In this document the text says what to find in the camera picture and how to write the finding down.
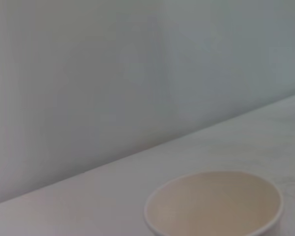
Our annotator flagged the white paper cup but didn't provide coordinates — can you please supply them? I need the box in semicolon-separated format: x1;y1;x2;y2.
144;171;284;236

